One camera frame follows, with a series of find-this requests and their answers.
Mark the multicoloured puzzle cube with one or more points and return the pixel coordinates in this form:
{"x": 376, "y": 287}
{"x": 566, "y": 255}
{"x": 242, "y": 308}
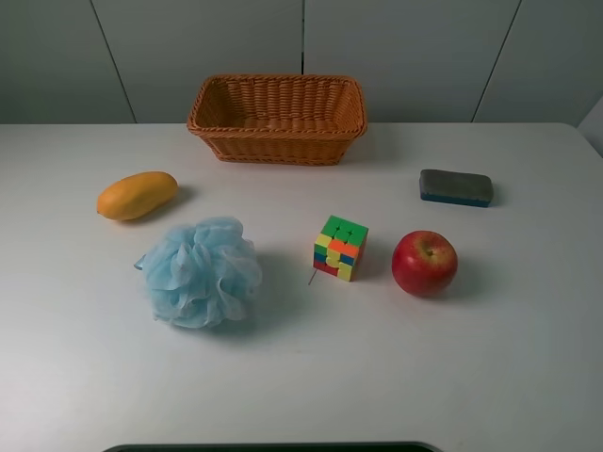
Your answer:
{"x": 339, "y": 248}

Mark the red apple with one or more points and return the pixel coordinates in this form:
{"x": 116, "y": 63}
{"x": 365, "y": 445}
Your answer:
{"x": 424, "y": 264}

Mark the grey and blue eraser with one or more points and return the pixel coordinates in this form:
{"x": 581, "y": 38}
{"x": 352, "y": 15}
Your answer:
{"x": 459, "y": 188}

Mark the blue mesh bath loofah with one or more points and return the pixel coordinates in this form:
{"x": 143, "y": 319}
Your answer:
{"x": 198, "y": 276}

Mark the orange wicker basket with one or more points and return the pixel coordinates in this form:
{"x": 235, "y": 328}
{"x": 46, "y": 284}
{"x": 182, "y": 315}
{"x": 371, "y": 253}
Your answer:
{"x": 292, "y": 119}

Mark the yellow mango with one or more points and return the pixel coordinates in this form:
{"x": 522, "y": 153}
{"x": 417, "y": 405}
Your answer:
{"x": 137, "y": 195}

